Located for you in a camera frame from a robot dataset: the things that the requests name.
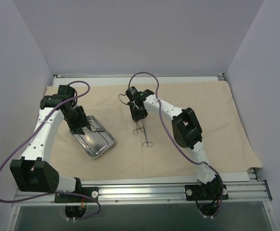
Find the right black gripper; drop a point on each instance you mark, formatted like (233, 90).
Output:
(139, 115)

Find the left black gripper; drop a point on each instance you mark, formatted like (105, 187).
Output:
(80, 122)

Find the steel instrument tray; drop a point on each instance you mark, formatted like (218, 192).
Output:
(95, 144)

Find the steel surgical scissors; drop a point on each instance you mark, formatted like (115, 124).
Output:
(146, 143)

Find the beige surgical wrap cloth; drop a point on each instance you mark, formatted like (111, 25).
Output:
(128, 159)

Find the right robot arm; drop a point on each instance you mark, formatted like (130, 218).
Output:
(182, 127)

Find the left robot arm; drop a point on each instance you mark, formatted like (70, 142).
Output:
(32, 171)

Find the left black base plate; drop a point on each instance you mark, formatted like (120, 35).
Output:
(84, 195)

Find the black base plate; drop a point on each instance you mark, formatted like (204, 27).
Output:
(84, 195)
(197, 192)

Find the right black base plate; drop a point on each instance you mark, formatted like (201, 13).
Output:
(197, 192)

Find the right side aluminium rail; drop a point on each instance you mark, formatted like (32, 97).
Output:
(239, 160)

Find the front aluminium rail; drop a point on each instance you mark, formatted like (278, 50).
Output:
(176, 193)

